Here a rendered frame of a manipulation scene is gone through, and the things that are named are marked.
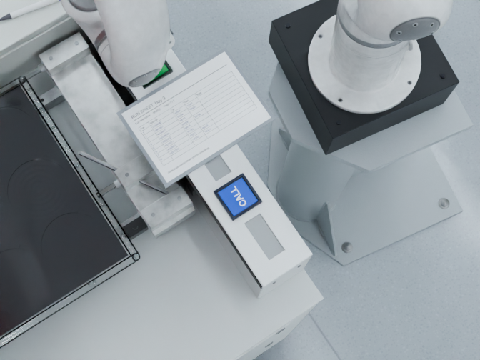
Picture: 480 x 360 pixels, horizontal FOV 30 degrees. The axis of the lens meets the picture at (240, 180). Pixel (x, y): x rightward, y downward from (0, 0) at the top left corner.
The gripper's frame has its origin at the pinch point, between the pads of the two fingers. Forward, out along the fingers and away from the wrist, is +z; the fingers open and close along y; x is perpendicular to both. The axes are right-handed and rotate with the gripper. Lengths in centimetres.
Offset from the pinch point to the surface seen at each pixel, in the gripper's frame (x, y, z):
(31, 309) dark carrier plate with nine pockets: -22.4, -37.8, 1.4
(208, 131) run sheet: -14.5, 1.1, 3.1
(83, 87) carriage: 5.9, -12.6, 8.8
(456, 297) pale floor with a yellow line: -62, 27, 107
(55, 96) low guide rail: 8.3, -17.8, 10.8
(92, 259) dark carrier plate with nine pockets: -20.8, -25.9, 4.0
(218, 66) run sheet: -6.1, 8.2, 4.7
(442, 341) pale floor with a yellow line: -69, 17, 105
